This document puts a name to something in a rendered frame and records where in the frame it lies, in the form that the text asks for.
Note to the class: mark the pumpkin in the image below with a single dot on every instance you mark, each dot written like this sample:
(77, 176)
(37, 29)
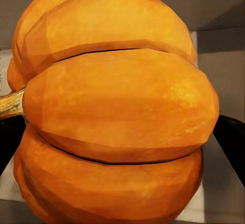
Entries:
(116, 111)

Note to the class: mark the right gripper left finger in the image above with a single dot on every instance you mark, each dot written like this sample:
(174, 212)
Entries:
(11, 132)

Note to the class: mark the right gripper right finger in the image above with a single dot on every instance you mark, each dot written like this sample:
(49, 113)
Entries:
(230, 134)

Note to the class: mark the cabinet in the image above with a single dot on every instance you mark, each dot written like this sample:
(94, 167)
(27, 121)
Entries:
(217, 28)

